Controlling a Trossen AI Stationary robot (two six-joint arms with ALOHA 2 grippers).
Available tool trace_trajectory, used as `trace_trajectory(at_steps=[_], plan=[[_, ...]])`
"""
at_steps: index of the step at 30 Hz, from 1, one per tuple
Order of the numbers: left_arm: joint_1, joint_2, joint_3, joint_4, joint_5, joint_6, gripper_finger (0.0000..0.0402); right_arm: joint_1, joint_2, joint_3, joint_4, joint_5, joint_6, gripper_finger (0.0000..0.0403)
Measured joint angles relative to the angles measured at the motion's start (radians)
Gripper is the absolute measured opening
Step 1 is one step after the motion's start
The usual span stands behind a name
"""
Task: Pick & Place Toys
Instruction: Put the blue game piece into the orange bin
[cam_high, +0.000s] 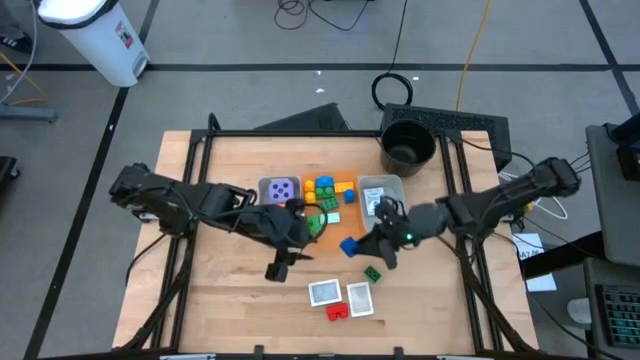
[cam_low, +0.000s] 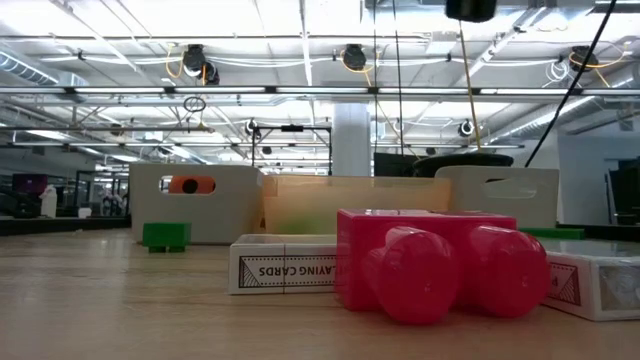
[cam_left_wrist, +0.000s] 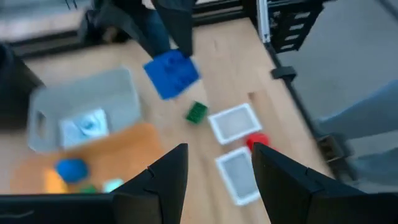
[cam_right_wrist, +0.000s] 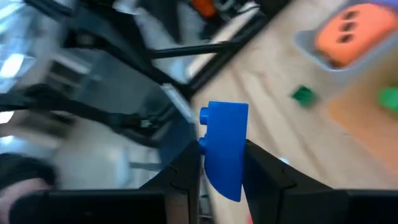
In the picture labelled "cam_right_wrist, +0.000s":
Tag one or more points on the grey plastic bin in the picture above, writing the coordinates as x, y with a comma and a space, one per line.
306, 46

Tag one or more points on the small dark green brick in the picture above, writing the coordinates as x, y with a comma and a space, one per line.
304, 96

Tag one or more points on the long dark green brick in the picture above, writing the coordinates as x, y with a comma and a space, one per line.
388, 99

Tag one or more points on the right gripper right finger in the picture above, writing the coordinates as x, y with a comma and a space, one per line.
311, 208

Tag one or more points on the blue toy brick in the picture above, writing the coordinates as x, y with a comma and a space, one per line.
224, 140

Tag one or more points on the orange foam die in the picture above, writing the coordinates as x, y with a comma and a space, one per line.
351, 31

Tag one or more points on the black aluminium table frame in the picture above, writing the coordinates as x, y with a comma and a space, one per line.
186, 49

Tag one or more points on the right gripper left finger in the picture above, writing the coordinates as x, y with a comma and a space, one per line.
124, 208

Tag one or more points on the person's hand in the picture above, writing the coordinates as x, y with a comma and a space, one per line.
21, 197

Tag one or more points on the person's forearm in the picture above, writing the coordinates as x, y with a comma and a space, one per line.
25, 168

